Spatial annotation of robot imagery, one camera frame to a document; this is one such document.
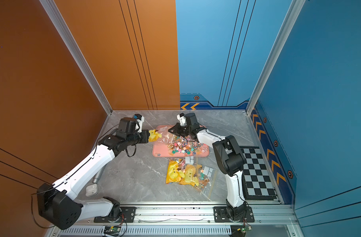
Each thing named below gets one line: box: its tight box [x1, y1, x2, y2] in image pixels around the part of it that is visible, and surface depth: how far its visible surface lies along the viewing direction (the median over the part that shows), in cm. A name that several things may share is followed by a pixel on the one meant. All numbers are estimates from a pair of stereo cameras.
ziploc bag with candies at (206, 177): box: [193, 163, 218, 200], surface depth 85 cm
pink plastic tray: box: [152, 124, 210, 158], surface depth 98 cm
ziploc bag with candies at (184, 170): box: [165, 157, 202, 187], surface depth 87 cm
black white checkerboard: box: [239, 146, 278, 201], surface depth 82 cm
